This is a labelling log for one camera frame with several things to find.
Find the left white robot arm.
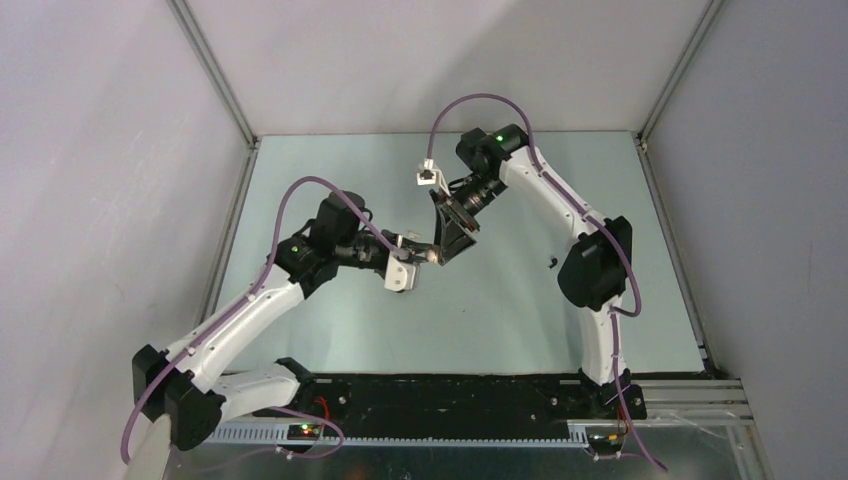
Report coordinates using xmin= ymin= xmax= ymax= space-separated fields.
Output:
xmin=133 ymin=191 xmax=441 ymax=451

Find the left aluminium frame post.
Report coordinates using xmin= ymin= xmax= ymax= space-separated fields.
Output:
xmin=166 ymin=0 xmax=257 ymax=149

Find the grey slotted cable duct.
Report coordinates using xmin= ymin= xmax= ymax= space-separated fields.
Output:
xmin=203 ymin=422 xmax=589 ymax=448

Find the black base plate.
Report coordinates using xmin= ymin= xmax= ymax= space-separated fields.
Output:
xmin=283 ymin=373 xmax=647 ymax=439

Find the aluminium frame post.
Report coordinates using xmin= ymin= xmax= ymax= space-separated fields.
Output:
xmin=166 ymin=0 xmax=257 ymax=149
xmin=637 ymin=0 xmax=726 ymax=142

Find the right controller board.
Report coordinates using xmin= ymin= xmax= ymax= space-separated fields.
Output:
xmin=587 ymin=434 xmax=623 ymax=457

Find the left controller board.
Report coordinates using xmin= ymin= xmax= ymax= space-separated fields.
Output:
xmin=286 ymin=424 xmax=323 ymax=442

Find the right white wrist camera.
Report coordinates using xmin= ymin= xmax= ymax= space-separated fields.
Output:
xmin=415 ymin=158 xmax=450 ymax=194

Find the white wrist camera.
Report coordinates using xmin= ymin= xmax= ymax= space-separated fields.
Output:
xmin=384 ymin=255 xmax=419 ymax=293
xmin=415 ymin=158 xmax=450 ymax=194

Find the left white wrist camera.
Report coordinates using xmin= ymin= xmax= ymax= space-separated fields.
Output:
xmin=384 ymin=255 xmax=419 ymax=293

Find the controller board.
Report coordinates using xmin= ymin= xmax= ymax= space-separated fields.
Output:
xmin=587 ymin=434 xmax=623 ymax=457
xmin=286 ymin=424 xmax=323 ymax=442

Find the right aluminium frame post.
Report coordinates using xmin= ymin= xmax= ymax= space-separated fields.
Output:
xmin=637 ymin=0 xmax=726 ymax=142

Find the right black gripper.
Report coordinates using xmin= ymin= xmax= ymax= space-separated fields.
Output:
xmin=429 ymin=176 xmax=507 ymax=266

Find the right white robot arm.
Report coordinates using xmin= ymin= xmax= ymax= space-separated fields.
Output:
xmin=417 ymin=124 xmax=633 ymax=418

